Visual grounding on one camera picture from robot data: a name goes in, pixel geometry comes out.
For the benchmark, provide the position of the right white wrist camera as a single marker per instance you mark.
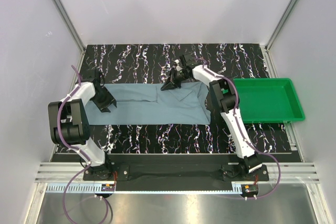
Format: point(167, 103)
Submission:
point(176, 65)

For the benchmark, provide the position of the green plastic tray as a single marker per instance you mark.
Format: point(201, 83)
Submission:
point(268, 100)

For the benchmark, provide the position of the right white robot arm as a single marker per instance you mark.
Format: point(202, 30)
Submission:
point(225, 98)

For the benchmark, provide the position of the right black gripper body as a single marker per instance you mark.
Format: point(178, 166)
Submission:
point(178, 77)

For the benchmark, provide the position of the right aluminium frame post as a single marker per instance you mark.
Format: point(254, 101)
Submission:
point(280, 25)

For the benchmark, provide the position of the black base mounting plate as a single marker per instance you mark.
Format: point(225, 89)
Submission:
point(221, 159)

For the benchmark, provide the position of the aluminium frame post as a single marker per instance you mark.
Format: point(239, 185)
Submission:
point(69, 24)
point(280, 25)

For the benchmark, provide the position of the grey slotted cable duct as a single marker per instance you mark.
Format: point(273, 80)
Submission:
point(147, 188)

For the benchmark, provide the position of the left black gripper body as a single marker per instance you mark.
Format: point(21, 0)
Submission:
point(103, 99)

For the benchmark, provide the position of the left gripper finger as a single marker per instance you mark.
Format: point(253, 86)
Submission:
point(105, 110)
point(113, 102)

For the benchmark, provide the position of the blue-grey t shirt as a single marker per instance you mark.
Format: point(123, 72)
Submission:
point(147, 104)

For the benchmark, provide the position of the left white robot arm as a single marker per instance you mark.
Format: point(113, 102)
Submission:
point(69, 124)

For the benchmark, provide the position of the aluminium cross rail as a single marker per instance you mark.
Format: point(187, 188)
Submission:
point(270, 172)

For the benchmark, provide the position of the left aluminium frame post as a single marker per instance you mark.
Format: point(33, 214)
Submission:
point(69, 24)

